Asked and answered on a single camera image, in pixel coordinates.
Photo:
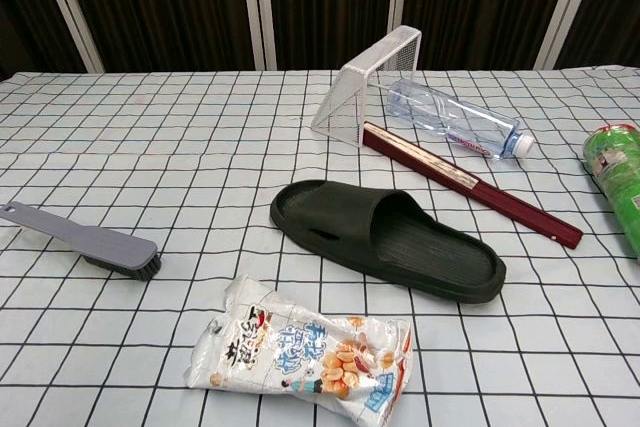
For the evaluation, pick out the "clear plastic tray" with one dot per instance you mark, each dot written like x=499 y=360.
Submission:
x=340 y=112

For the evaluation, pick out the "white black checked tablecloth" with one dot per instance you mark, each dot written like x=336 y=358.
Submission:
x=150 y=147

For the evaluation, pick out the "white peanut snack bag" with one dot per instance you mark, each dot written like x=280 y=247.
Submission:
x=300 y=357

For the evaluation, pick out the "clear plastic water bottle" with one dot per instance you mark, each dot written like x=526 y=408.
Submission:
x=450 y=117

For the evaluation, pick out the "green chip can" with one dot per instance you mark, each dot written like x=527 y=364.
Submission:
x=620 y=182

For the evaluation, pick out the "grey scrubbing brush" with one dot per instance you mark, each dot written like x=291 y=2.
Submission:
x=75 y=237

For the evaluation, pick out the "dark red folded fan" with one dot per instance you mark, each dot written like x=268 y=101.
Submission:
x=500 y=197

